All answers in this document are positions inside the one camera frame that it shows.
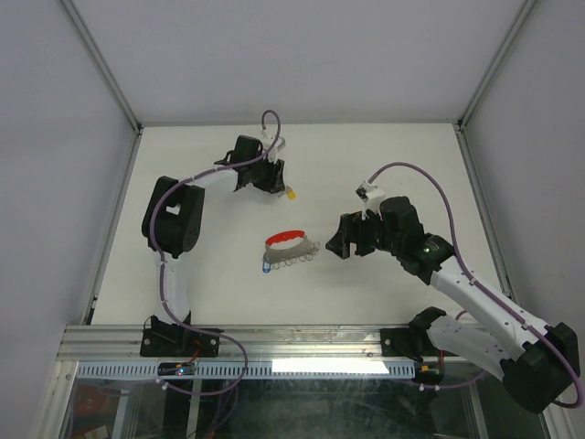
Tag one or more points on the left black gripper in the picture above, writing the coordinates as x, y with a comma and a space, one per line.
275, 181

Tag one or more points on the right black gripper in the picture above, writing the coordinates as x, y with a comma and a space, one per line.
339, 242

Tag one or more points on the yellow tag silver key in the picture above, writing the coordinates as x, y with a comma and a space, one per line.
290, 194

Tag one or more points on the red handled keyring holder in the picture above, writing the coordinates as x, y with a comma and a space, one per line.
289, 247

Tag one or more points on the blue tag key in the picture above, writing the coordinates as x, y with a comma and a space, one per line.
266, 266

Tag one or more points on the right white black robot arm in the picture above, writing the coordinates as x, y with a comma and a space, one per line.
534, 360

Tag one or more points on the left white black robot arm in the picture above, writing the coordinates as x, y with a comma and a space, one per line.
172, 225

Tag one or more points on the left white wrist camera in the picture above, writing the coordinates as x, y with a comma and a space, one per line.
273, 145

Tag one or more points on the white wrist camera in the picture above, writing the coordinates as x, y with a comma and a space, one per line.
273, 145
372, 196

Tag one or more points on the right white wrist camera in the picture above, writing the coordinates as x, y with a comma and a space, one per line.
372, 196

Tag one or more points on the right aluminium frame post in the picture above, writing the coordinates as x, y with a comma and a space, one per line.
498, 60

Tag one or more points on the aluminium frame post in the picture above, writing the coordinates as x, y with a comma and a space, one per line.
82, 31
498, 60

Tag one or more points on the left aluminium frame post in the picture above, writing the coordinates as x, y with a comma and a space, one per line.
82, 31

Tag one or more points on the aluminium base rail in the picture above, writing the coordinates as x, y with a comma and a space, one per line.
133, 342

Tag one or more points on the white slotted cable duct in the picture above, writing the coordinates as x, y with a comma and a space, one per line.
255, 370

